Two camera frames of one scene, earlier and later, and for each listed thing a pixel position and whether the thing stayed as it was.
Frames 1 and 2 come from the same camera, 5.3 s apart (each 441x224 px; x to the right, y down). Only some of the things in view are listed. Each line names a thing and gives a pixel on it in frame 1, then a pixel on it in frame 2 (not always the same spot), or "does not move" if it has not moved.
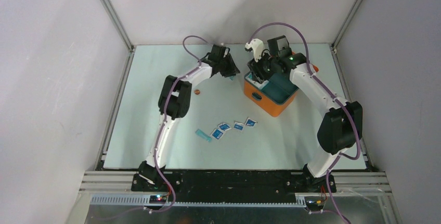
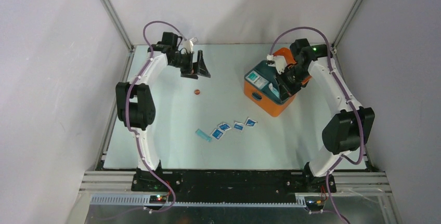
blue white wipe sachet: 238,126 does not move
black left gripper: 232,69 -> 193,69
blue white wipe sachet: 251,122 does not move
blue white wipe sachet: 217,134 does not move
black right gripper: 255,67 -> 286,90
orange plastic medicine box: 275,95 does not move
